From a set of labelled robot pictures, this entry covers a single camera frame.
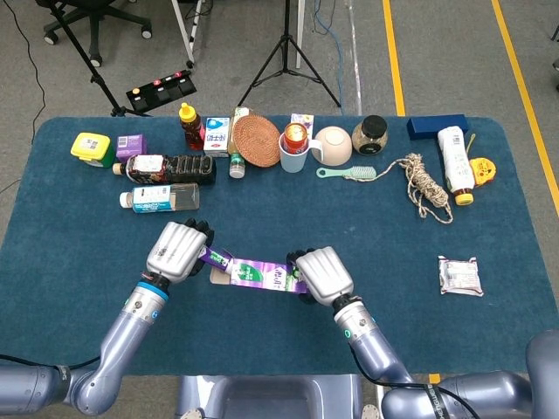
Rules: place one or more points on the green container yellow lid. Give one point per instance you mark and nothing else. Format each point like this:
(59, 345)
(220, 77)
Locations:
(89, 146)

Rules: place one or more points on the silver-blue robot torso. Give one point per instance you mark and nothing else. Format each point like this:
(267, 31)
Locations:
(271, 397)

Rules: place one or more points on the white upturned bowl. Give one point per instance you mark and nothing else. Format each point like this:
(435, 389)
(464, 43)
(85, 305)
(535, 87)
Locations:
(334, 144)

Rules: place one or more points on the thin yellow stick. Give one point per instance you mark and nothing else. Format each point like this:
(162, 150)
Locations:
(471, 143)

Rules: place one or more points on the blue table cloth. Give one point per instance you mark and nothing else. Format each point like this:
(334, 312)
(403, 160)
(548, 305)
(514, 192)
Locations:
(262, 209)

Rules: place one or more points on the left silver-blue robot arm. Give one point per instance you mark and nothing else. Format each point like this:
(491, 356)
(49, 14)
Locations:
(126, 331)

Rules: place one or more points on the light blue mug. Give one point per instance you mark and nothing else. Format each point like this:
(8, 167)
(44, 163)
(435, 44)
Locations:
(292, 163)

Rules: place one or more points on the black office chair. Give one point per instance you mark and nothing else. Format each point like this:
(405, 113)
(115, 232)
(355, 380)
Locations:
(83, 13)

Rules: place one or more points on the yellow tape measure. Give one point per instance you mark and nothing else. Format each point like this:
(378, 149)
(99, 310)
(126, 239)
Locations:
(482, 170)

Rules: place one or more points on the honey bottle yellow cap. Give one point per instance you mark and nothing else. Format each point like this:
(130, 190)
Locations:
(192, 131)

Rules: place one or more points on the orange soda can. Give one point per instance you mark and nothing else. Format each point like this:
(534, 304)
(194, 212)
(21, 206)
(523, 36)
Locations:
(296, 135)

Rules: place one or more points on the purple toothpaste carton box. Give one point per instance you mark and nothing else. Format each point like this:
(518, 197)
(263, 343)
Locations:
(257, 275)

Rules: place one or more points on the white squeeze bottle yellow cap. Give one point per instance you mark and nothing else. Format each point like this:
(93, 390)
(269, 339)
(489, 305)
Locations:
(456, 161)

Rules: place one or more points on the dark tea bottle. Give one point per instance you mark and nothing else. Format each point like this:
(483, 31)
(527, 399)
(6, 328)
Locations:
(183, 168)

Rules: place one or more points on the woven rattan coaster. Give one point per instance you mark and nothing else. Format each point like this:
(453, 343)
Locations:
(255, 139)

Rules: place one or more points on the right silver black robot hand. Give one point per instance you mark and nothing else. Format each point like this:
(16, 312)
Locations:
(323, 275)

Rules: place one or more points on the navy blue box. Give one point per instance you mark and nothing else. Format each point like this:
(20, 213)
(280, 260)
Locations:
(436, 126)

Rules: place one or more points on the glass jar black lid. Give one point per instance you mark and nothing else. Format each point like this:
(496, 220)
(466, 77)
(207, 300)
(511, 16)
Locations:
(369, 135)

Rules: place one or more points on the black foot pedal board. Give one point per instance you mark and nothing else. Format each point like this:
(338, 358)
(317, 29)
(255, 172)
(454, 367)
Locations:
(161, 91)

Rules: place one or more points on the black tripod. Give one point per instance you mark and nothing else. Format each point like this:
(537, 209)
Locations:
(286, 43)

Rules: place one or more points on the white blue carton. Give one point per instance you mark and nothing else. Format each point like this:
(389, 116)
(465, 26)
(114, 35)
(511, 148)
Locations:
(216, 135)

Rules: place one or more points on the white metal stand leg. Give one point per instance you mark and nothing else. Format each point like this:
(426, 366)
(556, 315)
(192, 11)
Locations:
(185, 30)
(300, 30)

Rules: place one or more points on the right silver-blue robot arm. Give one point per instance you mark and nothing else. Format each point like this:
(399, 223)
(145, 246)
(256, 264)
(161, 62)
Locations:
(371, 340)

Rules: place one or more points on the white snack packet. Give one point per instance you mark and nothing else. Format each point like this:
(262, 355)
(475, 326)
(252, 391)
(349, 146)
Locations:
(460, 275)

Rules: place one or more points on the clear bottle blue label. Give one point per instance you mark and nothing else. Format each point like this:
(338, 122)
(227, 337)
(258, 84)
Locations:
(161, 198)

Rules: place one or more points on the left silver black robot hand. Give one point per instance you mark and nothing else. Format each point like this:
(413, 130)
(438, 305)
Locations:
(174, 249)

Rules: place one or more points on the mint green brush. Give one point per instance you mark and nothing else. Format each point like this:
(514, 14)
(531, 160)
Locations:
(362, 173)

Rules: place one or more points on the purple white toothpaste tube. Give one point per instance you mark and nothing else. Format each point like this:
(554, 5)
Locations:
(216, 257)

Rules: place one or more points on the black light stand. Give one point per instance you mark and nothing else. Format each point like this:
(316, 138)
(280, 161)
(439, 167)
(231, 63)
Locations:
(98, 80)

